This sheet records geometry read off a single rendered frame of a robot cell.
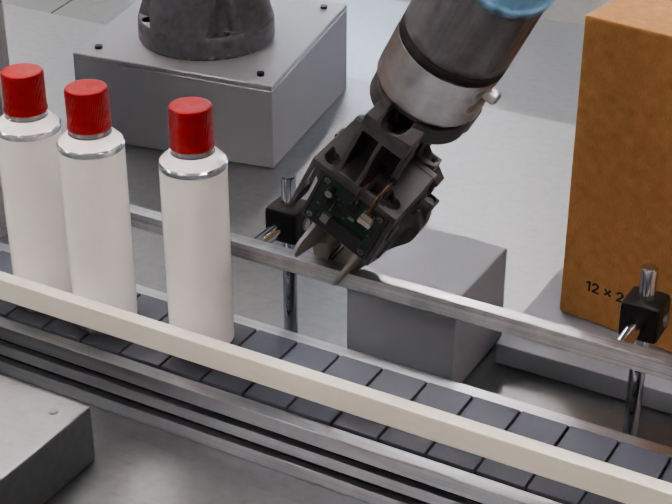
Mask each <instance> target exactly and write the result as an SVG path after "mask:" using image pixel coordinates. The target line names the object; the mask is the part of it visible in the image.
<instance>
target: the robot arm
mask: <svg viewBox="0 0 672 504"><path fill-rule="evenodd" d="M553 2H554V0H411V1H410V3H409V5H408V7H407V9H406V11H405V12H404V14H403V16H402V17H401V19H400V21H399V23H398V24H397V26H396V28H395V30H394V32H393V34H392V35H391V37H390V39H389V41H388V43H387V45H386V46H385V48H384V50H383V52H382V54H381V56H380V58H379V60H378V63H377V71H376V73H375V75H374V76H373V78H372V80H371V83H370V98H371V101H372V103H373V107H372V108H371V109H370V110H369V111H368V112H367V113H366V114H359V115H358V116H357V117H356V118H355V119H354V120H353V121H351V123H350V124H348V125H347V126H346V127H345V128H341V129H340V130H339V131H338V132H337V133H336V134H335V137H334V139H332V140H331V141H330V142H329V143H328V144H327V145H326V146H325V147H324V148H323V149H322V150H321V151H320V152H319V153H318V154H316V155H315V156H314V157H313V159H312V161H311V163H310V165H309V167H308V168H307V170H306V172H305V174H304V176H303V178H302V180H301V182H300V183H299V185H298V187H297V189H296V191H295V193H294V195H293V197H292V198H291V200H290V202H289V204H288V206H289V207H291V208H292V207H293V206H294V205H295V204H296V203H297V202H298V201H299V200H300V199H301V198H302V197H303V196H304V195H305V194H306V193H307V192H308V191H309V189H310V187H311V185H312V183H313V181H314V180H315V178H316V177H317V183H316V185H315V186H314V188H313V190H312V192H311V194H310V196H309V197H308V199H307V201H306V203H305V205H304V207H303V208H302V210H301V211H302V214H303V215H304V216H306V217H307V218H308V219H310V220H311V221H312V224H311V225H310V227H309V228H308V229H307V230H306V232H305V233H304V234H303V235H302V237H301V238H300V239H299V241H298V242H297V244H296V246H295V248H294V251H293V254H294V256H295V257H298V256H299V255H301V254H302V253H304V252H305V251H307V250H309V249H310V248H312V247H313V252H314V255H315V256H318V257H322V258H325V259H329V260H333V261H336V262H340V263H343V264H346V265H345V267H344V268H343V269H342V270H341V272H340V273H339V275H338V276H337V277H336V279H335V280H334V281H333V283H332V285H337V284H338V283H339V282H340V281H341V280H342V279H343V278H344V277H345V276H346V275H347V274H348V273H349V272H350V271H351V270H352V269H354V268H355V269H360V268H362V267H364V266H366V265H367V266H368V265H369V264H370V263H372V262H374V261H376V260H377V259H378V258H380V257H381V256H382V254H383V253H384V252H386V251H387V250H389V249H392V248H394V247H397V246H400V245H404V244H407V243H409V242H410V241H412V240H413V239H414V238H415V237H416V236H417V235H418V233H419V232H420V231H421V230H422V229H423V228H424V227H425V225H426V224H427V222H428V220H429V218H430V215H431V212H432V209H433V208H434V207H435V206H436V205H437V204H438V203H439V199H438V198H437V197H435V196H434V195H433V194H432V192H433V190H434V189H435V187H437V186H438V185H439V184H440V183H441V182H442V181H443V179H444V176H443V174H442V171H441V169H440V166H439V164H440V163H441V161H442V159H441V158H440V157H438V156H437V155H436V154H434V153H433V152H432V150H431V147H430V146H431V145H432V144H433V145H441V144H447V143H451V142H453V141H455V140H457V139H458V138H460V137H461V136H462V134H463V133H466V132H467V131H468V130H469V129H470V127H471V126H472V125H473V123H474V122H475V121H476V119H477V118H478V116H479V115H480V114H481V112H482V107H483V106H484V104H485V102H486V101H487V102H488V103H489V104H490V105H495V104H496V103H497V102H498V101H499V99H500V98H501V94H500V92H498V91H497V90H496V89H494V88H493V87H494V86H495V85H496V84H497V83H498V82H499V81H500V79H501V78H502V77H503V75H504V74H505V72H506V70H507V69H508V68H509V66H510V64H511V63H512V61H513V60H514V58H515V57H516V55H517V53H518V52H519V50H520V49H521V47H522V46H523V44H524V42H525V41H526V39H527V38H528V36H529V35H530V33H531V32H532V30H533V28H534V27H535V25H536V24H537V22H538V21H539V19H540V17H541V16H542V14H543V13H544V11H546V10H547V9H548V8H549V7H550V6H551V5H552V3H553ZM138 34H139V39H140V41H141V43H142V44H143V45H144V46H145V47H146V48H148V49H149V50H151V51H153V52H155V53H157V54H160V55H163V56H166V57H170V58H174V59H180V60H189V61H216V60H226V59H232V58H237V57H241V56H244V55H248V54H250V53H253V52H255V51H258V50H260V49H261V48H263V47H265V46H266V45H267V44H269V43H270V42H271V40H272V39H273V37H274V35H275V15H274V10H273V7H272V5H271V2H270V0H142V2H141V5H140V9H139V13H138ZM313 170H314V171H313ZM312 171H313V172H312ZM311 173H312V174H311ZM310 174H311V176H310ZM309 176H310V178H309ZM308 178H309V180H308ZM307 180H308V182H307ZM306 182H307V183H306ZM340 243H341V244H342V245H344V246H345V247H344V246H343V247H342V248H341V249H340V247H341V244H340ZM339 249H340V250H339ZM338 250H339V251H338Z"/></svg>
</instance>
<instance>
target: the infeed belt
mask: <svg viewBox="0 0 672 504"><path fill-rule="evenodd" d="M0 271H2V272H5V273H8V274H11V275H13V271H12V263H11V255H10V253H9V252H5V251H0ZM136 293H137V306H138V313H139V315H141V316H144V317H147V318H151V319H154V320H157V321H160V322H163V323H166V324H169V316H168V301H164V300H161V299H158V298H155V297H151V296H148V295H145V294H142V295H141V294H140V293H138V292H136ZM0 316H1V317H4V318H7V319H10V320H13V321H16V322H19V323H22V324H25V325H28V326H31V327H34V328H37V329H40V330H43V331H46V332H49V333H52V334H55V335H58V336H61V337H64V338H67V339H70V340H73V341H76V342H79V343H82V344H85V345H88V346H91V347H94V348H97V349H100V350H103V351H106V352H109V353H112V354H115V355H118V356H121V357H124V358H127V359H130V360H133V361H136V362H139V363H142V364H145V365H148V366H151V367H154V368H157V369H160V370H163V371H166V372H169V373H172V374H175V375H178V376H181V377H184V378H187V379H190V380H193V381H196V382H199V383H202V384H205V385H208V386H211V387H214V388H217V389H220V390H223V391H226V392H229V393H232V394H235V395H238V396H241V397H244V398H247V399H250V400H253V401H256V402H259V403H262V404H265V405H268V406H271V407H274V408H277V409H280V410H283V411H286V412H289V413H292V414H295V415H298V416H301V417H304V418H307V419H310V420H313V421H316V422H319V423H322V424H325V425H328V426H331V427H334V428H337V429H340V430H343V431H346V432H349V433H352V434H355V435H358V436H361V437H364V438H367V439H370V440H373V441H376V442H379V443H382V444H385V445H388V446H391V447H394V448H397V449H400V450H403V451H406V452H409V453H412V454H415V455H418V456H421V457H424V458H427V459H430V460H433V461H436V462H439V463H442V464H445V465H448V466H451V467H454V468H457V469H460V470H463V471H466V472H469V473H472V474H475V475H478V476H481V477H484V478H487V479H490V480H493V481H496V482H499V483H502V484H505V485H508V486H511V487H514V488H517V489H520V490H523V491H526V492H529V493H532V494H535V495H538V496H541V497H544V498H547V499H550V500H553V501H556V502H559V503H562V504H625V503H622V502H619V501H616V500H613V499H610V498H607V497H604V496H600V495H597V494H594V493H591V492H588V491H585V490H582V489H579V488H576V487H573V486H570V485H567V484H564V483H561V482H558V481H555V480H552V479H548V478H545V477H542V476H539V475H536V474H533V473H530V472H527V471H524V470H521V469H518V468H515V467H512V466H509V465H506V464H503V463H500V462H497V461H493V460H490V459H487V458H484V457H481V456H478V455H475V454H472V453H469V452H466V451H463V450H460V449H457V448H454V447H451V446H448V445H445V444H441V443H438V442H435V441H432V440H429V439H426V438H423V437H420V436H417V435H414V434H411V433H408V432H405V431H402V430H399V429H396V428H393V427H389V426H386V425H383V424H380V423H377V422H374V421H371V420H368V419H365V418H362V417H359V416H356V415H353V414H350V413H347V412H344V411H341V410H338V409H334V408H331V407H328V406H325V405H322V404H319V403H316V402H313V401H310V400H307V399H304V398H301V397H298V396H295V395H292V394H289V393H286V392H282V391H279V390H276V389H273V388H270V387H267V386H264V385H261V384H258V383H255V382H252V381H249V380H246V379H243V378H240V377H237V376H234V375H230V374H227V373H224V372H221V371H218V370H215V369H212V368H209V367H206V366H203V365H200V364H197V363H194V362H191V361H188V360H185V359H182V358H179V357H175V356H172V355H169V354H166V353H163V352H160V351H157V350H154V349H151V348H148V347H145V346H142V345H139V344H136V343H133V342H130V341H127V340H123V339H120V338H117V337H114V336H111V335H97V334H91V333H87V332H85V331H83V330H81V329H80V328H78V327H77V325H76V324H75V323H71V322H68V321H65V320H62V319H59V318H56V317H53V316H50V315H47V314H38V313H31V312H27V311H25V310H23V309H21V308H20V307H19V306H18V305H16V304H13V303H10V302H7V301H4V300H1V299H0ZM234 334H235V341H234V344H233V345H236V346H239V347H242V348H245V349H249V350H252V351H255V352H258V353H261V354H264V355H268V356H271V357H274V358H277V359H280V360H283V361H286V362H290V363H293V364H296V365H299V366H302V367H305V368H309V369H312V370H315V371H318V372H321V373H324V374H328V375H331V376H334V377H337V378H340V379H343V380H347V381H350V382H353V383H356V384H359V385H362V386H366V387H369V388H372V389H375V390H378V391H381V392H384V393H388V394H391V395H394V396H397V397H400V398H403V399H407V400H410V401H413V402H416V403H419V404H422V405H426V406H429V407H432V408H435V409H438V410H441V411H445V412H448V413H451V414H454V415H457V416H460V417H464V418H467V419H470V420H473V421H476V422H479V423H482V424H486V425H489V426H492V427H495V428H498V429H501V430H505V431H508V432H511V433H514V434H517V435H520V436H524V437H527V438H530V439H533V440H536V441H539V442H543V443H546V444H549V445H552V446H555V447H558V448H562V449H565V450H568V451H571V452H574V453H577V454H580V455H584V456H587V457H590V458H593V459H596V460H599V461H603V462H606V463H609V464H612V465H615V466H618V467H622V468H625V469H628V470H631V471H634V472H637V473H641V474H644V475H647V476H650V477H653V478H656V479H660V480H663V481H666V482H669V483H672V460H671V462H670V464H669V466H668V467H667V465H668V463H669V461H670V456H667V455H664V454H660V453H657V452H654V451H651V450H648V449H644V448H641V447H638V446H635V445H631V444H628V443H625V442H621V443H620V444H619V446H618V440H615V439H612V438H609V437H605V436H602V435H599V434H596V433H592V432H589V431H586V430H583V429H579V428H576V427H573V426H571V427H570V428H569V430H568V425H566V424H563V423H560V422H557V421H553V420H550V419H547V418H544V417H540V416H537V415H534V414H531V413H528V412H524V411H522V412H521V414H520V415H519V412H520V410H518V409H515V408H511V407H508V406H505V405H502V404H498V403H495V402H492V401H489V400H485V399H482V398H479V397H474V399H473V400H472V395H469V394H466V393H463V392H459V391H456V390H453V389H450V388H446V387H443V386H440V385H437V384H433V383H430V382H429V383H428V384H427V382H426V381H424V380H420V379H417V378H414V377H411V376H408V375H404V374H401V373H398V372H395V371H391V370H388V369H384V370H383V371H382V367H378V366H375V365H372V364H369V363H365V362H362V361H359V360H356V359H352V358H349V357H346V356H343V355H342V356H340V357H339V354H336V353H333V352H330V351H326V350H323V349H320V348H317V347H313V346H310V345H307V344H304V343H298V344H297V341H294V340H291V339H288V338H284V337H281V336H278V335H275V334H271V333H268V332H265V331H262V330H258V331H257V332H256V329H255V328H252V327H249V326H245V325H242V324H239V323H236V322H234ZM468 404H469V405H468ZM517 417H518V418H517ZM516 418H517V419H516ZM567 430H568V431H567ZM566 431H567V433H566ZM565 433H566V434H565ZM564 434H565V435H564ZM617 446H618V448H617V449H616V447H617ZM615 449H616V451H615Z"/></svg>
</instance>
